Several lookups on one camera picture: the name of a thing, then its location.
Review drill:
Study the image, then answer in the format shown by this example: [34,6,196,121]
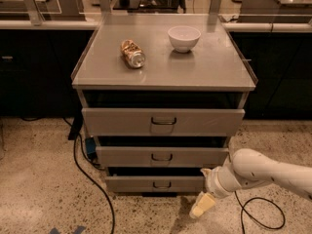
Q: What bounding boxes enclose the white ceramic bowl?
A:
[168,25,201,53]

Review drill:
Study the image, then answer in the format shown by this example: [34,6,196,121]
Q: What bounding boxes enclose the black cable on left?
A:
[19,115,116,234]

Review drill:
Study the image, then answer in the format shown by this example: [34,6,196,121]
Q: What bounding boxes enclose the white counter rail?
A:
[0,20,312,33]

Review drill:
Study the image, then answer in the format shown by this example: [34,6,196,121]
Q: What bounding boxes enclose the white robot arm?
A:
[189,148,312,218]

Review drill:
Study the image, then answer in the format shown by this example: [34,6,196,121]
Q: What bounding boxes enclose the grey metal drawer cabinet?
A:
[70,13,259,198]

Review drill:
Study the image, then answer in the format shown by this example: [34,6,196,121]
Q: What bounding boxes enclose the black looped cable on right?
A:
[233,190,287,234]

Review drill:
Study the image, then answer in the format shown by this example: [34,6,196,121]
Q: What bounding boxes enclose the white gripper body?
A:
[205,166,242,198]

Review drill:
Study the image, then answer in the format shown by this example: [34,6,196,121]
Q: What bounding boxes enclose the grey drawer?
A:
[82,108,245,137]
[105,176,205,193]
[96,146,228,168]

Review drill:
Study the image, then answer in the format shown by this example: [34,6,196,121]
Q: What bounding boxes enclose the blue box behind cabinet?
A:
[85,137,97,160]

